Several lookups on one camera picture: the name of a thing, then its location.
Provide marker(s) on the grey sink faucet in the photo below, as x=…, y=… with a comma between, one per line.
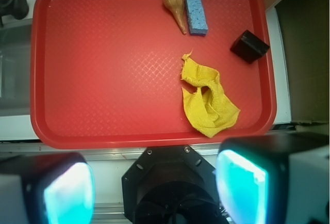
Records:
x=16, y=8

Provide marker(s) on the black box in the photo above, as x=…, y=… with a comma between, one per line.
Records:
x=249, y=47

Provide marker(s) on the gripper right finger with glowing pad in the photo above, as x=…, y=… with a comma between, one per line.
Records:
x=281, y=178

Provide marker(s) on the red plastic tray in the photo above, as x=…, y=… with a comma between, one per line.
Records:
x=106, y=73

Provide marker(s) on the blue sponge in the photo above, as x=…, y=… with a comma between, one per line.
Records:
x=196, y=17

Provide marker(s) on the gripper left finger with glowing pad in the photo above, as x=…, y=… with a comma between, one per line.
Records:
x=48, y=188

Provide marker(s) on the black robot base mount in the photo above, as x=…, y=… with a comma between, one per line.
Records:
x=171, y=185

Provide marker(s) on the tan conch seashell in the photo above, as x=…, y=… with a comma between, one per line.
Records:
x=176, y=7

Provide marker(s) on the yellow cloth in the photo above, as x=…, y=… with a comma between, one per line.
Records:
x=208, y=109

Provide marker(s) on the grey sink basin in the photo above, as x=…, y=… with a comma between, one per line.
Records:
x=15, y=68

